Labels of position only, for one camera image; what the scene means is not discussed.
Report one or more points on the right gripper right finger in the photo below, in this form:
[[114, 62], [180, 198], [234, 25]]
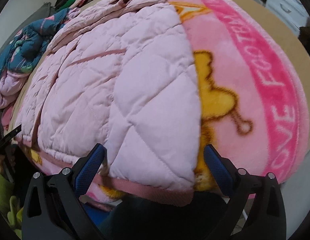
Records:
[[267, 217]]

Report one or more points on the navy flamingo comforter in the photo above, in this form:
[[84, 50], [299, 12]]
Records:
[[20, 57]]

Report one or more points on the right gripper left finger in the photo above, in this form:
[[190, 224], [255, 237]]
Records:
[[52, 209]]

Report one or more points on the grey headboard cushion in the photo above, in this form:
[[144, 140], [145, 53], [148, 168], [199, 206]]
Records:
[[44, 11]]

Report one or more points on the pink quilted jacket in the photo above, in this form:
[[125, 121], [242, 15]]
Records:
[[120, 74]]

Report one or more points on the pink cartoon fleece blanket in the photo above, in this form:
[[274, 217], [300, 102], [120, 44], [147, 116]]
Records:
[[155, 81]]

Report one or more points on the white drawer cabinet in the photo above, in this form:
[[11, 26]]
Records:
[[291, 12]]

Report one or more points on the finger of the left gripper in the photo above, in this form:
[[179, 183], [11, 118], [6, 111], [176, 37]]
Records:
[[9, 136]]

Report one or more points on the green yellow plush slipper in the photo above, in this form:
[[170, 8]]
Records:
[[10, 209]]

